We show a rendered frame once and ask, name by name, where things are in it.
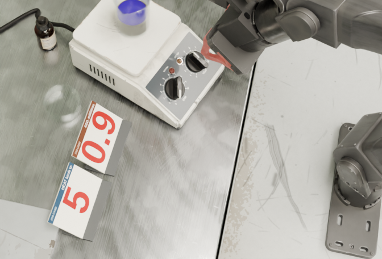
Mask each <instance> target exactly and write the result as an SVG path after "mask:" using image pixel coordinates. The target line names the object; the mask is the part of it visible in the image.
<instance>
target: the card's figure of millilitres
mask: <svg viewBox="0 0 382 259"><path fill-rule="evenodd" d="M118 121H119V119H118V118H117V117H115V116H114V115H112V114H111V113H109V112H107V111H106V110H104V109H102V108H100V107H99V106H97V105H96V106H95V109H94V111H93V115H92V117H91V120H90V123H89V125H88V129H87V131H86V134H85V137H84V139H83V142H82V145H81V148H80V151H79V153H78V157H80V158H81V159H83V160H85V161H87V162H89V163H91V164H92V165H94V166H96V167H98V168H100V169H101V170H102V168H103V165H104V163H105V160H106V156H107V153H108V151H109V148H110V144H111V142H112V139H113V136H114V133H115V130H116V127H117V124H118Z"/></svg>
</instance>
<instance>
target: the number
mask: <svg viewBox="0 0 382 259"><path fill-rule="evenodd" d="M97 183H98V179H96V178H95V177H93V176H91V175H90V174H88V173H85V172H84V171H82V170H80V169H78V168H77V167H75V166H74V167H73V170H72V172H71V175H70V177H69V181H68V184H67V186H66V189H65V191H64V195H63V198H62V200H61V203H60V206H59V209H58V211H57V214H56V217H55V220H54V223H56V224H58V225H60V226H62V227H64V228H66V229H68V230H70V231H72V232H74V233H76V234H78V235H80V233H81V230H82V226H83V224H84V221H85V218H86V215H87V213H88V209H89V206H90V203H91V201H92V197H93V194H94V191H95V189H96V186H97Z"/></svg>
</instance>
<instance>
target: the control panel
mask: <svg viewBox="0 0 382 259"><path fill-rule="evenodd" d="M202 46H203V44H202V43H201V42H200V41H199V40H198V39H197V38H196V37H195V36H194V35H193V34H192V33H191V32H188V33H187V34H186V36H185V37H184V38H183V39H182V41H181V42H180V44H179V45H178V46H177V47H176V49H175V50H174V51H173V52H172V54H171V55H170V56H169V57H168V58H167V60H166V61H165V63H164V64H163V65H162V66H161V68H160V69H159V70H158V71H157V72H156V74H155V75H154V76H153V77H152V79H151V80H150V82H149V83H148V84H147V85H146V89H147V90H148V91H149V92H150V93H151V94H152V95H153V96H154V97H155V98H156V99H157V100H158V101H160V102H161V103H162V104H163V105H164V106H165V107H166V108H167V109H168V110H169V111H170V112H171V113H172V114H173V115H174V116H176V117H177V118H178V119H179V120H181V119H182V118H183V117H184V115H185V114H186V113H187V111H188V110H189V109H190V107H191V106H192V104H193V103H194V102H195V101H196V99H197V98H198V96H199V95H200V94H201V93H202V91H203V90H204V88H205V87H206V86H207V84H208V83H209V82H210V80H211V79H212V78H213V76H214V75H215V74H216V72H217V71H218V69H219V68H220V67H221V65H222V64H221V63H218V62H215V61H211V60H208V59H206V58H205V57H204V58H205V61H206V62H207V63H208V64H209V66H208V67H207V68H206V69H203V70H202V71H200V72H197V73H196V72H192V71H191V70H189V69H188V67H187V65H186V57H187V55H188V54H189V53H190V52H193V51H197V52H201V49H202ZM177 59H181V60H182V63H181V64H179V63H178V62H177ZM170 68H173V69H174V70H175V72H174V73H173V74H172V73H170V71H169V70H170ZM178 76H180V77H181V78H182V82H183V84H184V86H185V93H184V95H183V97H182V98H180V99H177V100H173V99H170V98H169V97H168V96H167V95H166V93H165V84H166V82H167V81H168V80H170V79H171V78H176V77H178Z"/></svg>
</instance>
